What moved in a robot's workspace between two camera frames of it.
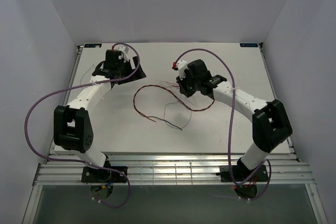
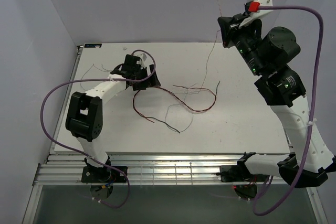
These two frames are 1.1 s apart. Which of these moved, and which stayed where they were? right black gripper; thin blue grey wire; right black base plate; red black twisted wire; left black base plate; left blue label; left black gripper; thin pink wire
Moved: red black twisted wire; thin pink wire; left black gripper; right black gripper; thin blue grey wire
Stayed: left blue label; left black base plate; right black base plate
